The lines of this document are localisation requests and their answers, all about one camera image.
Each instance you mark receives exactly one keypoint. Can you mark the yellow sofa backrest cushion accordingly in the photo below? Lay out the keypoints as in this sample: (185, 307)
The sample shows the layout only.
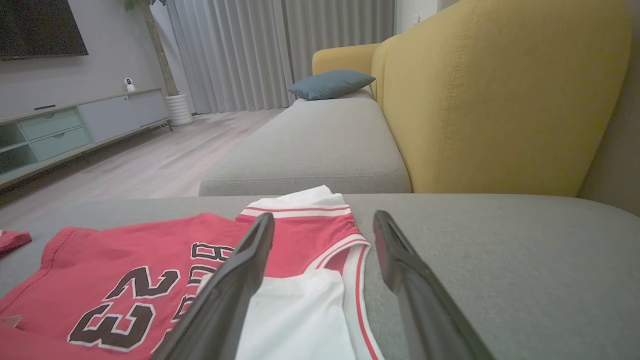
(500, 100)

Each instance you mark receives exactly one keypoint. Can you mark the yellow sofa armrest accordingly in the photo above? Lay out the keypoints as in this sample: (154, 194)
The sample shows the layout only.
(345, 57)

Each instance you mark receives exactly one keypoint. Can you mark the black wall television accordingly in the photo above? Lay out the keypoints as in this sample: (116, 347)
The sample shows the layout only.
(35, 25)

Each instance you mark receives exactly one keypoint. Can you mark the sheer white curtain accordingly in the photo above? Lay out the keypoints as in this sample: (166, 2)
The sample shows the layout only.
(230, 55)

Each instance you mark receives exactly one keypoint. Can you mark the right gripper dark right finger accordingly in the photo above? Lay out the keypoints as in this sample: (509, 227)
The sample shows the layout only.
(425, 310)

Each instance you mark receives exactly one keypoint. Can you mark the pale green television cabinet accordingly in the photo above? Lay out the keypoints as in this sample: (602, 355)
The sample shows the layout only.
(110, 117)

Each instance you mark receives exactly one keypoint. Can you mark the large grey sofa seat cushion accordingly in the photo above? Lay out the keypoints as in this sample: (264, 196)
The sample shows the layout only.
(525, 275)

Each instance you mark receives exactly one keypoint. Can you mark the black remote control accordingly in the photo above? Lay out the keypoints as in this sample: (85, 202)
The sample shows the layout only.
(45, 107)

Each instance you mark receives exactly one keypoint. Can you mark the small white security camera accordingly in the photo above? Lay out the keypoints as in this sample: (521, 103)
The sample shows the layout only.
(129, 84)

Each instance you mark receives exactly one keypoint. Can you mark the small grey sofa seat cushion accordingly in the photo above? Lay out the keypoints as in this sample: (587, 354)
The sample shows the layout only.
(310, 145)

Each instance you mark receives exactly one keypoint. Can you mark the white ribbed plant pot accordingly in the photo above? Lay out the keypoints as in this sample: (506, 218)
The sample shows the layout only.
(179, 109)

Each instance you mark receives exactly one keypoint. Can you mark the grey curtain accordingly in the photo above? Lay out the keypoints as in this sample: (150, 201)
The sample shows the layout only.
(340, 25)

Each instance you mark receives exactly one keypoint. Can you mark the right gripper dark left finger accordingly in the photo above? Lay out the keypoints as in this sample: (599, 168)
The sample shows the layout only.
(225, 300)

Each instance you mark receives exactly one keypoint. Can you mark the blue throw pillow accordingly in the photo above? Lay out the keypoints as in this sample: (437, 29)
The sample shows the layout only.
(330, 84)

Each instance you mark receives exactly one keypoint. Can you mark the brown plant trunk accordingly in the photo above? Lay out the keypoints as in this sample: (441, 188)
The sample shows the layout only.
(160, 50)

